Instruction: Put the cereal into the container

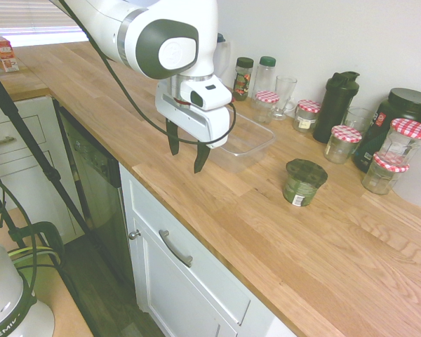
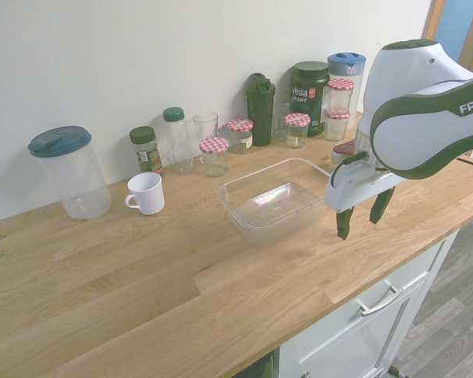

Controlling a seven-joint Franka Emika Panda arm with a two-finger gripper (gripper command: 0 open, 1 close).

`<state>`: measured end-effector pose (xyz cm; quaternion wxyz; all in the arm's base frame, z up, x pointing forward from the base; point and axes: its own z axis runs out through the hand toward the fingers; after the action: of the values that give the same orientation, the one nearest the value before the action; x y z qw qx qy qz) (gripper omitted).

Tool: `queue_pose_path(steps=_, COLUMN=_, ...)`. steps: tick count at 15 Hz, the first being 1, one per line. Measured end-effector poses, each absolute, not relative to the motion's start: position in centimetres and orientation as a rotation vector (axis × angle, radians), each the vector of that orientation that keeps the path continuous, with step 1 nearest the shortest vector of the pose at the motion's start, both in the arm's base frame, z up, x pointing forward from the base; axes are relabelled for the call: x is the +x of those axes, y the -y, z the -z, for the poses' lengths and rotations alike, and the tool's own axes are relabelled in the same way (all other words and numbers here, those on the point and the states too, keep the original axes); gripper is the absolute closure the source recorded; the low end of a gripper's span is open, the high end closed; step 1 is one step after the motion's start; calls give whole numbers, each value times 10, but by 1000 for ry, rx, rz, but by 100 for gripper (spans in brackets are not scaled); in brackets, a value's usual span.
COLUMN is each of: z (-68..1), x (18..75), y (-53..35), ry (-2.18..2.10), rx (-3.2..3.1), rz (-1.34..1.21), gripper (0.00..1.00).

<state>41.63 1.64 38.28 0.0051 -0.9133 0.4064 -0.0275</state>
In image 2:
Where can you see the red white wrist camera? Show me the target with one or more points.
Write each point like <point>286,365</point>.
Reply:
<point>341,151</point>

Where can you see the dark Vega protein tub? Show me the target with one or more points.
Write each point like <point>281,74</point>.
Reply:
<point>309,98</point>

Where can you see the clear canister teal lid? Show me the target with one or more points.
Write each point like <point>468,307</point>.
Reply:
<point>75,177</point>

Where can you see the silver cabinet knob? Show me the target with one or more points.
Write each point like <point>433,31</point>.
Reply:
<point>306,374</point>

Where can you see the faceted jar red checked lid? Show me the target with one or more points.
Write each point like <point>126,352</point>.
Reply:
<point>337,126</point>

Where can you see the clear bottle green cap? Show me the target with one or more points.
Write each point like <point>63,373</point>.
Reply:
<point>177,141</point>

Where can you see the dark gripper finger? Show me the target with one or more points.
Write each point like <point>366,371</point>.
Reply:
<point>381,206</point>
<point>344,224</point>

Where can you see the wooden door frame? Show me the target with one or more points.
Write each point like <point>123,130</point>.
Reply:
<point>431,23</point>

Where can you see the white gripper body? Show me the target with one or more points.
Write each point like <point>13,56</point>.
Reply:
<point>347,189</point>

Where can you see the labelled jar red checked lid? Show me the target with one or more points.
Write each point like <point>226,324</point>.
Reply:
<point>297,132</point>
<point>241,138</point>

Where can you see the white ceramic mug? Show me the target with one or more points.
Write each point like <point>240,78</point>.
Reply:
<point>150,195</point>

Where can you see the dark shaker bottle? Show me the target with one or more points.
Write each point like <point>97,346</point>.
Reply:
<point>260,114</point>

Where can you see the short clear glass tumbler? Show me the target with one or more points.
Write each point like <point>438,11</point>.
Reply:
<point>280,124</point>

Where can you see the small jar red checked lid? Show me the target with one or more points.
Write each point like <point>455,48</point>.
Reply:
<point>214,157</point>

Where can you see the tall jar red checked lid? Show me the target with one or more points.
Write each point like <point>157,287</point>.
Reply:
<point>341,94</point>

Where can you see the spice jar green lid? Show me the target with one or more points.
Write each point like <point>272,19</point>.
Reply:
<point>146,151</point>

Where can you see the clear plastic rectangular container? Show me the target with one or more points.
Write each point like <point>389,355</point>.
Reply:
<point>260,220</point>

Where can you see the clear pitcher blue lid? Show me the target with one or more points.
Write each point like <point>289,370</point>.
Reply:
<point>348,65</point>

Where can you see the tall clear drinking glass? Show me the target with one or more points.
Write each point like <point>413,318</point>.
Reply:
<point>205,126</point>

